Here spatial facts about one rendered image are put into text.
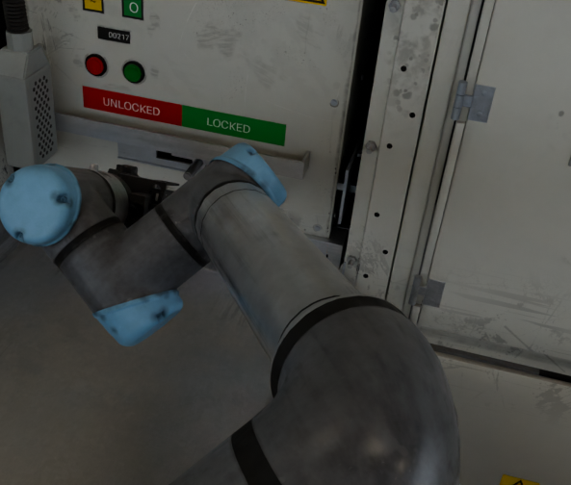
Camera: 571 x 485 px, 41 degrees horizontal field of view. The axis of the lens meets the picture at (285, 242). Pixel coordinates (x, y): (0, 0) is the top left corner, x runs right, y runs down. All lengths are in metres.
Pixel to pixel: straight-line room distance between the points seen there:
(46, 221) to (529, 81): 0.59
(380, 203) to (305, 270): 0.59
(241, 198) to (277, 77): 0.47
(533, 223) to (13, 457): 0.72
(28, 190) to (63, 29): 0.50
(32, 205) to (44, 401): 0.37
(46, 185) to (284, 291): 0.30
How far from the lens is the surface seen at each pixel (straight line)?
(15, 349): 1.10
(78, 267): 0.73
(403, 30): 0.99
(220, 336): 1.10
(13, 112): 1.15
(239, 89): 1.11
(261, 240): 0.56
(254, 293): 0.52
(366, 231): 1.11
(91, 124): 1.18
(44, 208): 0.72
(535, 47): 0.97
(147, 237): 0.71
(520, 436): 1.31
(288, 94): 1.09
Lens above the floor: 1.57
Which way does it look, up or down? 34 degrees down
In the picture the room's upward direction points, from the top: 6 degrees clockwise
